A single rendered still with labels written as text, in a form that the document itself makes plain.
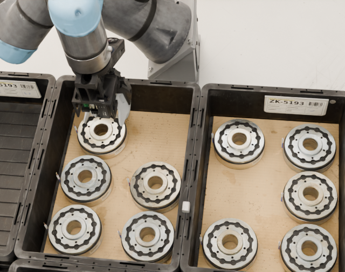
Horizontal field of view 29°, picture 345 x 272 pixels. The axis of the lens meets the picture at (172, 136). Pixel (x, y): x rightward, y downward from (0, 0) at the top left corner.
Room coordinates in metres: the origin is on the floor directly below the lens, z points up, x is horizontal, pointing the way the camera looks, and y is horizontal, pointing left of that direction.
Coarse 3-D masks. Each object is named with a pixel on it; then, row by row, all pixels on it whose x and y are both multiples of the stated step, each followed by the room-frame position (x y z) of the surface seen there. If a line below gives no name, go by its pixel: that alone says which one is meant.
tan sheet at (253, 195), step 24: (216, 120) 0.74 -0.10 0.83; (264, 120) 0.72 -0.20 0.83; (240, 144) 0.67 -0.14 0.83; (336, 144) 0.64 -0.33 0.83; (216, 168) 0.63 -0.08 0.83; (264, 168) 0.61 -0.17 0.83; (288, 168) 0.60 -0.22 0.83; (336, 168) 0.59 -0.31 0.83; (216, 192) 0.58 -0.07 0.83; (240, 192) 0.57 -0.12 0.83; (264, 192) 0.56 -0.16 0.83; (216, 216) 0.52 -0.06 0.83; (240, 216) 0.52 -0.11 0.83; (264, 216) 0.51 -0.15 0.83; (288, 216) 0.50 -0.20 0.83; (336, 216) 0.49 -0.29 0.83; (264, 240) 0.46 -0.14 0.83; (336, 240) 0.44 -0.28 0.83; (264, 264) 0.41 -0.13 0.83; (336, 264) 0.39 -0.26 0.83
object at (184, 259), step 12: (216, 84) 0.76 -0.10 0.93; (228, 84) 0.76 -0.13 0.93; (204, 96) 0.74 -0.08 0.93; (312, 96) 0.70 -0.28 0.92; (324, 96) 0.70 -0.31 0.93; (336, 96) 0.69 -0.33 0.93; (204, 108) 0.71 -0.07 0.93; (204, 120) 0.68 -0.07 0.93; (192, 168) 0.58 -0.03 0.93; (192, 180) 0.56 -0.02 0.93; (192, 192) 0.54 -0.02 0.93; (192, 204) 0.51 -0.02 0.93; (192, 216) 0.49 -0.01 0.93; (180, 264) 0.40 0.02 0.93
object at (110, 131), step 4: (100, 120) 0.76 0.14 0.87; (104, 120) 0.76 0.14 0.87; (92, 124) 0.76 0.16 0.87; (96, 124) 0.75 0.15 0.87; (100, 124) 0.75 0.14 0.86; (104, 124) 0.75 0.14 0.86; (108, 124) 0.75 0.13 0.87; (92, 128) 0.75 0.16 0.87; (108, 128) 0.74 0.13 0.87; (112, 128) 0.74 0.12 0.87; (92, 132) 0.74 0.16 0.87; (108, 132) 0.73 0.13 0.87; (112, 132) 0.73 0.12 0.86; (92, 136) 0.73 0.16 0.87; (96, 136) 0.73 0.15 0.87; (100, 136) 0.72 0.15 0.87; (104, 136) 0.72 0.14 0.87; (108, 136) 0.72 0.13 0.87; (100, 140) 0.72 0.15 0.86
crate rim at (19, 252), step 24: (192, 96) 0.74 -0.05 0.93; (48, 120) 0.74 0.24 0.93; (192, 120) 0.70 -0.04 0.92; (48, 144) 0.69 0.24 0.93; (192, 144) 0.64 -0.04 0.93; (24, 216) 0.54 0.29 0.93; (24, 240) 0.49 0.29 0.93; (96, 264) 0.43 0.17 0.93; (120, 264) 0.42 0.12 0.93; (144, 264) 0.41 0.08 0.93; (168, 264) 0.41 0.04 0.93
